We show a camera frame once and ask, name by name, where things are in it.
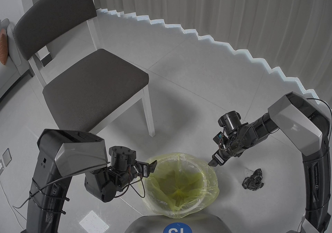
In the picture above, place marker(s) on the dark grey cushioned chair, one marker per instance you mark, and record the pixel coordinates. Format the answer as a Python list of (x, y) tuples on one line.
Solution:
[(96, 86)]

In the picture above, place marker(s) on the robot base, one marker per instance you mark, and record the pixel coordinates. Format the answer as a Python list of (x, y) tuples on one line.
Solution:
[(176, 224)]

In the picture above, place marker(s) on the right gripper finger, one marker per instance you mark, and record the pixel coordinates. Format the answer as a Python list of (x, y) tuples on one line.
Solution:
[(212, 163)]

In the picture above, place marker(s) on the grey sofa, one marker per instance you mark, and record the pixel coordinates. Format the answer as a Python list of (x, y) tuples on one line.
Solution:
[(9, 71)]

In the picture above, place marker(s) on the yellow plastic bag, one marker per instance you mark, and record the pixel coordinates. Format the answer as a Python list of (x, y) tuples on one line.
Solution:
[(179, 190)]

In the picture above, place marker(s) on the white curtain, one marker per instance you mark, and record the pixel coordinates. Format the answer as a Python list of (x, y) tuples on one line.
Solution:
[(233, 1)]

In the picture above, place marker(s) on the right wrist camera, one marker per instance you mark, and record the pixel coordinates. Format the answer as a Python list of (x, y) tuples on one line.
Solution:
[(219, 139)]

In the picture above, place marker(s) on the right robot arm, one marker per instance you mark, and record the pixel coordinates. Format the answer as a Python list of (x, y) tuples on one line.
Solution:
[(293, 120)]

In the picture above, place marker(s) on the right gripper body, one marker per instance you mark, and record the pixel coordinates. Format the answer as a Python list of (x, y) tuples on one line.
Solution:
[(223, 156)]

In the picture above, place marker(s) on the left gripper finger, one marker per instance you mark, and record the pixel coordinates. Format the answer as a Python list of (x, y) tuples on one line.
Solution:
[(153, 165)]

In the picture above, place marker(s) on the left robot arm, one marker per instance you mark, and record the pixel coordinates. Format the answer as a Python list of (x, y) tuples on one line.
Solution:
[(64, 154)]

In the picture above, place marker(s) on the orange cushion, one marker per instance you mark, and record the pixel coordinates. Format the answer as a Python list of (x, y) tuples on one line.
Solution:
[(2, 45)]

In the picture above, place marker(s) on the crumpled black plastic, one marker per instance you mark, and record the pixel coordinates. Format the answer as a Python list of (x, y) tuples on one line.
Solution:
[(253, 180)]

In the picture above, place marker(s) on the white trash bin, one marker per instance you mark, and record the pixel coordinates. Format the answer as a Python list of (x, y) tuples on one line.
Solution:
[(194, 207)]

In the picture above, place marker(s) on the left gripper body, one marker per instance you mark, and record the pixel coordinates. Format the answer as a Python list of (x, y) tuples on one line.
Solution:
[(138, 169)]

